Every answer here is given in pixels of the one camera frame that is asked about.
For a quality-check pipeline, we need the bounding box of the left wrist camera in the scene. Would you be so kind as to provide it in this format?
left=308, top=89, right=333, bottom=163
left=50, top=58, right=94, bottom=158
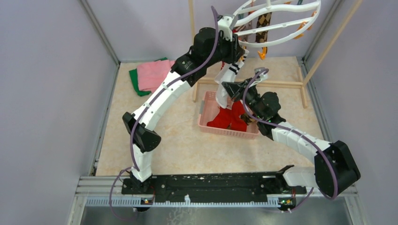
left=217, top=14, right=237, bottom=42

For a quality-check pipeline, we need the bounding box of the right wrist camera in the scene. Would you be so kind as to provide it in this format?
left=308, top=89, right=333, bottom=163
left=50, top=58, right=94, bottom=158
left=254, top=67, right=269, bottom=80

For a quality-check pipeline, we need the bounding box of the orange clothes peg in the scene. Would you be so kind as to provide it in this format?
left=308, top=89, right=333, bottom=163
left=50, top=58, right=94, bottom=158
left=257, top=47, right=268, bottom=60

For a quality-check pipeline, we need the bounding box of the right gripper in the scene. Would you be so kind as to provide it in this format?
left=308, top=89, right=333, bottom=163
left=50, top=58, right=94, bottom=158
left=222, top=78, right=264, bottom=119

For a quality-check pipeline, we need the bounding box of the striped white sock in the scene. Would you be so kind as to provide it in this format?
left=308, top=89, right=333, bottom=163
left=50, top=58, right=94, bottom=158
left=214, top=56, right=249, bottom=109

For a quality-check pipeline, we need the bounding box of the wooden drying rack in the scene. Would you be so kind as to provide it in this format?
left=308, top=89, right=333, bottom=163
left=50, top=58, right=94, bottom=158
left=188, top=0, right=364, bottom=109

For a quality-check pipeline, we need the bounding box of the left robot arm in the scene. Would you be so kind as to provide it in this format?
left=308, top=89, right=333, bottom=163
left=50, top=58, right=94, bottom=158
left=122, top=27, right=245, bottom=194

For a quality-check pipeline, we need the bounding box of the pink plastic basket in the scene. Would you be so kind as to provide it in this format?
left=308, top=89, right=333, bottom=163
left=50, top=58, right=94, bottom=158
left=198, top=91, right=260, bottom=139

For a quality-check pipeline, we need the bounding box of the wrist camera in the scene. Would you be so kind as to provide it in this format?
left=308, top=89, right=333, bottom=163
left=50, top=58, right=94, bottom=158
left=217, top=14, right=237, bottom=42
left=254, top=67, right=269, bottom=80

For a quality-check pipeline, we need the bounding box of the pink folded cloth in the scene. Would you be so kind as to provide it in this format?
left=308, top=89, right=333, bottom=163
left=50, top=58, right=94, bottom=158
left=137, top=60, right=175, bottom=92

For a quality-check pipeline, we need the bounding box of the purple cable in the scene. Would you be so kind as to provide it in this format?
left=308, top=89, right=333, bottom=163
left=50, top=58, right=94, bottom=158
left=108, top=5, right=220, bottom=222
left=242, top=68, right=339, bottom=213

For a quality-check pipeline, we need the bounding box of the green folded cloth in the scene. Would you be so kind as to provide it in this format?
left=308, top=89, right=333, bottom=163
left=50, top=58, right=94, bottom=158
left=129, top=58, right=168, bottom=97

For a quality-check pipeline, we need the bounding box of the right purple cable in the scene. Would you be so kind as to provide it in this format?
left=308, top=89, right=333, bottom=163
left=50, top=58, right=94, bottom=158
left=242, top=68, right=339, bottom=213

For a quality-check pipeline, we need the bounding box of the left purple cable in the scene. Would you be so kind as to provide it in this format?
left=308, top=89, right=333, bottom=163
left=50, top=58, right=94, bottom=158
left=108, top=5, right=220, bottom=222

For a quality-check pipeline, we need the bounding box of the white round sock hanger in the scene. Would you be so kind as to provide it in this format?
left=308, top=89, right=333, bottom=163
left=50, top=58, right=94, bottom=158
left=233, top=0, right=323, bottom=48

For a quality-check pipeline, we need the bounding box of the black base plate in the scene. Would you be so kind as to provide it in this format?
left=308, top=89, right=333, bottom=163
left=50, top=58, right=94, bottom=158
left=119, top=171, right=307, bottom=195

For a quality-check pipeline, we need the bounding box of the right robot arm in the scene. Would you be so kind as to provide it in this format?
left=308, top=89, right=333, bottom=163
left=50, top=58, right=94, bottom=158
left=222, top=79, right=361, bottom=198

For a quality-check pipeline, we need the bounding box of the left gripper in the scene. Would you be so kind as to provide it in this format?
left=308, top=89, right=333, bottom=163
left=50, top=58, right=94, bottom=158
left=204, top=30, right=245, bottom=68

